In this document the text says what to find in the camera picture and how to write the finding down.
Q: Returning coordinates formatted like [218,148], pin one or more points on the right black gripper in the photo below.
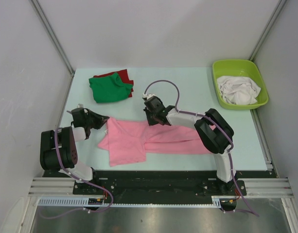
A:
[150,121]

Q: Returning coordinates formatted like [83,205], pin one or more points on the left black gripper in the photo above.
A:
[100,120]

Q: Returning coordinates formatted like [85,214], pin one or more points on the pink t shirt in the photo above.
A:
[128,142]

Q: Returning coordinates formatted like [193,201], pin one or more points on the green plastic basin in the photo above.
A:
[239,67]

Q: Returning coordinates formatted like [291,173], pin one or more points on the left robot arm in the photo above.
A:
[58,150]

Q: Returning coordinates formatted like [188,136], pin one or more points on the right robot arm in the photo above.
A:
[214,132]

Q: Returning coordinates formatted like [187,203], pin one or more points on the folded green t shirt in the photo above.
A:
[110,88]

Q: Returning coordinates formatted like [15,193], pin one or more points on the folded red t shirt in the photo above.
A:
[127,77]

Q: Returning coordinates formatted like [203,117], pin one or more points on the white t shirt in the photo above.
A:
[238,90]

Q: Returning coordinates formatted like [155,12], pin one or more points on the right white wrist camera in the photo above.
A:
[147,96]

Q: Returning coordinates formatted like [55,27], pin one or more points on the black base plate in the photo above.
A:
[167,185]

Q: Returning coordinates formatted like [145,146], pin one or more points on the slotted cable duct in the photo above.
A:
[198,202]

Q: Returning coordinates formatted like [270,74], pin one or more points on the left aluminium frame post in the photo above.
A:
[51,34]

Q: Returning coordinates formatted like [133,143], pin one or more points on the aluminium frame post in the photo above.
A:
[51,34]
[267,30]

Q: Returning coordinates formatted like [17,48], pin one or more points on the right aluminium frame post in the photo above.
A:
[267,30]

